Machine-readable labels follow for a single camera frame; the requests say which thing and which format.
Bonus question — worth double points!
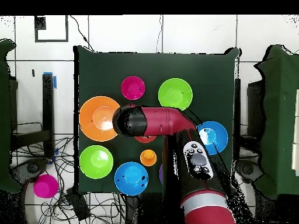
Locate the dark grey chair base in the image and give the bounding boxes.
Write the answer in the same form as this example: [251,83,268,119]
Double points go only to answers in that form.
[10,157,50,186]
[235,159,265,185]

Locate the white round stool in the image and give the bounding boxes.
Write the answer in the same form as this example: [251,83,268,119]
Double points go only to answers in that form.
[24,181,61,224]

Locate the blue tape strip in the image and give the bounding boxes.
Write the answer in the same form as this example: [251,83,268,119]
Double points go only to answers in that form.
[43,71,57,89]

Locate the pink plastic cup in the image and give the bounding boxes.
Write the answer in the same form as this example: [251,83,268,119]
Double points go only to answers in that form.
[33,174,59,199]

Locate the pink plastic bowl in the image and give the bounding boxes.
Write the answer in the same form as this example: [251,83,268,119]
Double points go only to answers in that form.
[120,76,146,101]

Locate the black floor cable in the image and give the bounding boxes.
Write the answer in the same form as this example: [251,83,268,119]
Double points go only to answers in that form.
[155,15,164,53]
[69,15,95,52]

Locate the large orange plastic bowl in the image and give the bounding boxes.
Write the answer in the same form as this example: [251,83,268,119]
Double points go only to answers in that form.
[78,96,122,142]

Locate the red-orange plastic bowl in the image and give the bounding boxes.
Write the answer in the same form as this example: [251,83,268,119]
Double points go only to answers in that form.
[134,135,157,144]

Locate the black power brick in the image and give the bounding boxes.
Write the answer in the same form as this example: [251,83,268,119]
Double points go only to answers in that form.
[65,187,91,221]

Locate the orange plastic cup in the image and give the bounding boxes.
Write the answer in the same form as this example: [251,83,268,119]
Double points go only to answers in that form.
[140,149,158,167]

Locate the dark green table cloth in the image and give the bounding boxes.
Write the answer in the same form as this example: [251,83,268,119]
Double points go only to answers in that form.
[74,45,241,196]

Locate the black square floor frame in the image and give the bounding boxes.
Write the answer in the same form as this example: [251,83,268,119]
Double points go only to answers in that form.
[34,15,69,43]

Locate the green plastic bowl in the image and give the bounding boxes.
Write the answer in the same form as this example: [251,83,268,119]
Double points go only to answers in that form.
[158,78,194,113]
[79,145,114,180]

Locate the black stand frame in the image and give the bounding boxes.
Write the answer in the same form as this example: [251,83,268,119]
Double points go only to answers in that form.
[234,78,242,162]
[9,73,55,159]

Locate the black cabinet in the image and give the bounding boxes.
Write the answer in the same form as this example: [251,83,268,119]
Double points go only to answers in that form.
[246,80,266,141]

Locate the tangled floor cables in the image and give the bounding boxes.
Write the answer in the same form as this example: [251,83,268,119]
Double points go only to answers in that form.
[11,136,127,224]

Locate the blue plastic bowl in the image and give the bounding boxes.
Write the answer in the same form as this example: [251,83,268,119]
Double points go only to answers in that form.
[114,161,149,196]
[197,121,229,156]

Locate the green cloth side table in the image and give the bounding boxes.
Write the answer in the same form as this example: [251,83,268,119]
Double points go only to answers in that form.
[0,38,22,195]
[253,44,299,199]

